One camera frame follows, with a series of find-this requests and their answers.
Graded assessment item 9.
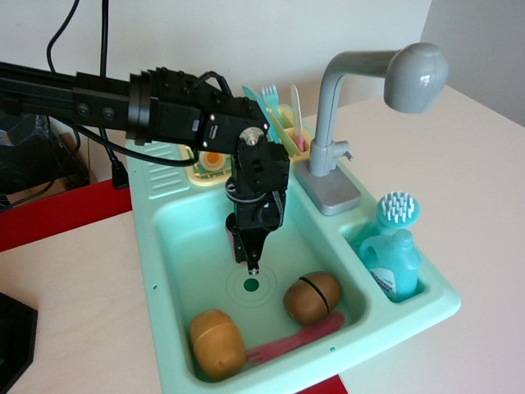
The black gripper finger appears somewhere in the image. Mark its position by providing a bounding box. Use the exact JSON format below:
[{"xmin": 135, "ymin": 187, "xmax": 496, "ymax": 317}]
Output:
[
  {"xmin": 233, "ymin": 232, "xmax": 247, "ymax": 263},
  {"xmin": 247, "ymin": 256, "xmax": 260, "ymax": 275}
]

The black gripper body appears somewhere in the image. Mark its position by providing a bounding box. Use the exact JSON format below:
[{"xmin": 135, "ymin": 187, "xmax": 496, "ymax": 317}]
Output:
[{"xmin": 225, "ymin": 180, "xmax": 287, "ymax": 260}]

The pink plastic cup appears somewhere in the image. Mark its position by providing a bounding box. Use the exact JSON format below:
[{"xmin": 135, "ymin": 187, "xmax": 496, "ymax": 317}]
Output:
[{"xmin": 226, "ymin": 225, "xmax": 237, "ymax": 258}]

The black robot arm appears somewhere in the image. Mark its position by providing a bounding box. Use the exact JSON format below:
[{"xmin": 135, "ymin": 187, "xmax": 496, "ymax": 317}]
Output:
[{"xmin": 1, "ymin": 63, "xmax": 290, "ymax": 275}]

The yellow drying rack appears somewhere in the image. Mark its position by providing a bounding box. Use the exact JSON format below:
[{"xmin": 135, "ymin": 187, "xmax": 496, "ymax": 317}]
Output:
[{"xmin": 185, "ymin": 104, "xmax": 313, "ymax": 186}]

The left toy egg half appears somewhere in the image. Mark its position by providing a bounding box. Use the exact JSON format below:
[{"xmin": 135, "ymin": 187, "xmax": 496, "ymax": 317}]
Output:
[{"xmin": 199, "ymin": 151, "xmax": 226, "ymax": 172}]

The teal toy plate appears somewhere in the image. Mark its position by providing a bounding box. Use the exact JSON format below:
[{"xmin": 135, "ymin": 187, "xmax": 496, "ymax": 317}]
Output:
[{"xmin": 242, "ymin": 85, "xmax": 281, "ymax": 144}]

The brown toy kiwi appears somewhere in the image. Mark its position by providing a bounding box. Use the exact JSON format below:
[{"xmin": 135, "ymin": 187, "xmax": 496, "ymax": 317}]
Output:
[{"xmin": 283, "ymin": 272, "xmax": 341, "ymax": 326}]

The cream toy knife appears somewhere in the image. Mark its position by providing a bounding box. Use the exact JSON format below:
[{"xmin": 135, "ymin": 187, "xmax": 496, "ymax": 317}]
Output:
[{"xmin": 290, "ymin": 85, "xmax": 305, "ymax": 152}]

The teal toy fork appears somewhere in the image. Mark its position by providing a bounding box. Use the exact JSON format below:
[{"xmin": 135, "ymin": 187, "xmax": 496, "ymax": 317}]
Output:
[{"xmin": 262, "ymin": 85, "xmax": 280, "ymax": 118}]

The yellow-brown toy potato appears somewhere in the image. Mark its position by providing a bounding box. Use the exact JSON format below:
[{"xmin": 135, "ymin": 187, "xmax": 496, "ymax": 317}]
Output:
[{"xmin": 189, "ymin": 309, "xmax": 246, "ymax": 381}]

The pink toy fork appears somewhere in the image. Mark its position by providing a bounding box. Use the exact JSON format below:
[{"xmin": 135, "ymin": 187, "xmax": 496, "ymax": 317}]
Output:
[{"xmin": 246, "ymin": 312, "xmax": 345, "ymax": 365}]

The teal cleaner bottle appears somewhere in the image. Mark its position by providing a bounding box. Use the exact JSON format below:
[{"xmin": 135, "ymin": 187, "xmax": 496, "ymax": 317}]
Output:
[{"xmin": 358, "ymin": 229, "xmax": 422, "ymax": 303}]

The teal dish brush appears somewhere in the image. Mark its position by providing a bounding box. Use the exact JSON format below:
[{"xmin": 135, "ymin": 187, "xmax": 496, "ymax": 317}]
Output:
[{"xmin": 362, "ymin": 191, "xmax": 421, "ymax": 240}]

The grey toy faucet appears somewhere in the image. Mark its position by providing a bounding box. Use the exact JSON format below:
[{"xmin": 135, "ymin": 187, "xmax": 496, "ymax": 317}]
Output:
[{"xmin": 294, "ymin": 43, "xmax": 450, "ymax": 216}]

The black bag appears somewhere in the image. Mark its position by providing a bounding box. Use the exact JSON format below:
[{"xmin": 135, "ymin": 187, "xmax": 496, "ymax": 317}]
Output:
[{"xmin": 1, "ymin": 112, "xmax": 84, "ymax": 195}]

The black gooseneck cable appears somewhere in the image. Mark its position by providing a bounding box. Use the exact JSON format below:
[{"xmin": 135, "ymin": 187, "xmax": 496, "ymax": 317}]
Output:
[{"xmin": 96, "ymin": 0, "xmax": 130, "ymax": 190}]

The black power cable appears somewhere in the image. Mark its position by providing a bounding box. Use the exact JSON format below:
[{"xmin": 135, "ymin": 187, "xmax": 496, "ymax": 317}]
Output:
[{"xmin": 40, "ymin": 0, "xmax": 89, "ymax": 186}]

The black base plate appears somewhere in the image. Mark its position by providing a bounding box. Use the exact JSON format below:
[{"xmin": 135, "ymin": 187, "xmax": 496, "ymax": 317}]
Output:
[{"xmin": 1, "ymin": 293, "xmax": 38, "ymax": 393}]

